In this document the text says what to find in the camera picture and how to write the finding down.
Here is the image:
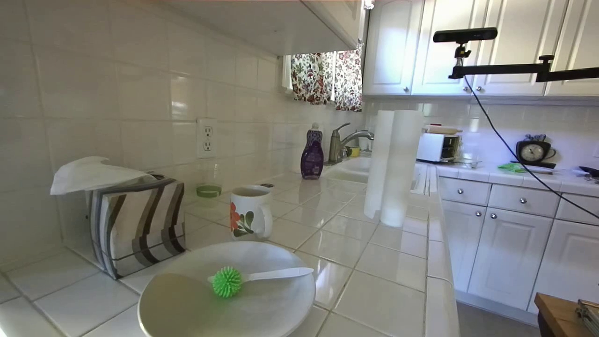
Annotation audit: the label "small green glass dish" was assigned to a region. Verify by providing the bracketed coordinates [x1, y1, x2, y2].
[194, 184, 222, 200]

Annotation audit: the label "white wall outlet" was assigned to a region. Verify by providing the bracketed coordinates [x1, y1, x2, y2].
[196, 118, 216, 159]

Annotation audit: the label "purple dish soap bottle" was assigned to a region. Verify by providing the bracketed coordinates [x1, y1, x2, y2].
[299, 122, 325, 182]

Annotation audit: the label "white sink basin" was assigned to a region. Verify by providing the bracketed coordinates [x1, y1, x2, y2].
[323, 156, 374, 184]

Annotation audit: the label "white toaster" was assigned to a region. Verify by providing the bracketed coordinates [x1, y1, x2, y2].
[415, 124, 463, 165]

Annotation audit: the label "white wall cabinet row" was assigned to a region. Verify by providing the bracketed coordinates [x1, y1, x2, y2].
[360, 0, 599, 99]

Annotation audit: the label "black stereo camera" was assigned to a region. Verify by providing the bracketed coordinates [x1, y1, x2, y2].
[432, 26, 499, 45]

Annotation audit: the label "black round clock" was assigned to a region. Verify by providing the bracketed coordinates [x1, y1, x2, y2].
[514, 133, 557, 170]

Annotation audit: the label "white ceramic plate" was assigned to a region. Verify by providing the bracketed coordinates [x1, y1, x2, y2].
[136, 240, 316, 337]

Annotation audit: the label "white floral mug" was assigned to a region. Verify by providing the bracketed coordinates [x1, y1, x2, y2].
[228, 185, 274, 240]

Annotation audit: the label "black camera cable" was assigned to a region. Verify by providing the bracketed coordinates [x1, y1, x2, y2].
[462, 73, 599, 221]

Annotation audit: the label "metal sink faucet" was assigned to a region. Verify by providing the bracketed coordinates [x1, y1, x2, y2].
[327, 122, 374, 167]

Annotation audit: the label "white base cabinets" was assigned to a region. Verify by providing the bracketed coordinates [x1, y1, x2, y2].
[435, 174, 599, 315]

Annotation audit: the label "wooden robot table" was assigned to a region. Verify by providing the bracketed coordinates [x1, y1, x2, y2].
[533, 292, 599, 337]

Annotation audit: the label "floral window curtain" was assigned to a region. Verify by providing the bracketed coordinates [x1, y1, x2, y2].
[286, 47, 364, 114]

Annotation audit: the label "green cloth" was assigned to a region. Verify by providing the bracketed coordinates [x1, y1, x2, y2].
[495, 161, 527, 176]

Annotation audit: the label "green spiky ball brush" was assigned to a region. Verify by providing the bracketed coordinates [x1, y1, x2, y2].
[207, 266, 314, 300]

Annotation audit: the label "white paper towel roll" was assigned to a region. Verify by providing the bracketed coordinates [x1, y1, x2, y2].
[362, 109, 426, 229]

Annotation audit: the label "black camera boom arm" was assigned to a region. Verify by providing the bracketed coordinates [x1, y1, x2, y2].
[447, 43, 599, 82]

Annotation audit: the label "striped napkin holder bag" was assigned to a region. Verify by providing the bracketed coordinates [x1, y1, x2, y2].
[85, 174, 186, 281]

